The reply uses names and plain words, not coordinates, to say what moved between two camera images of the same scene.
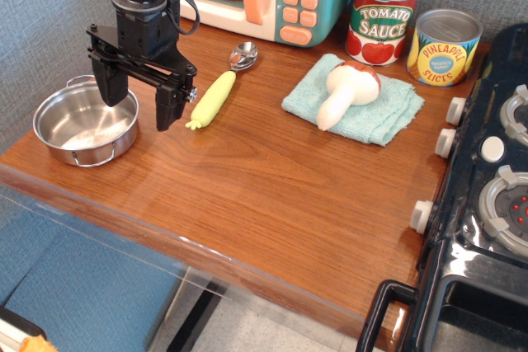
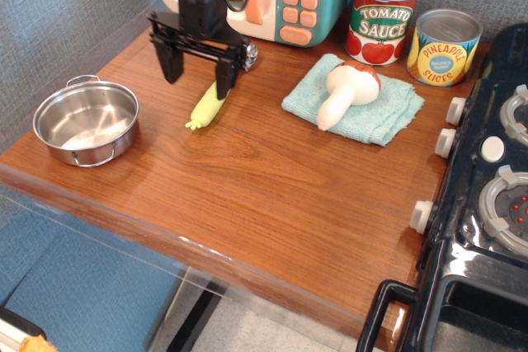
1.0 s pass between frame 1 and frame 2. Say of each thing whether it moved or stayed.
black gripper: moved
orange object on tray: stayed
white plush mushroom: stayed
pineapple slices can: stayed
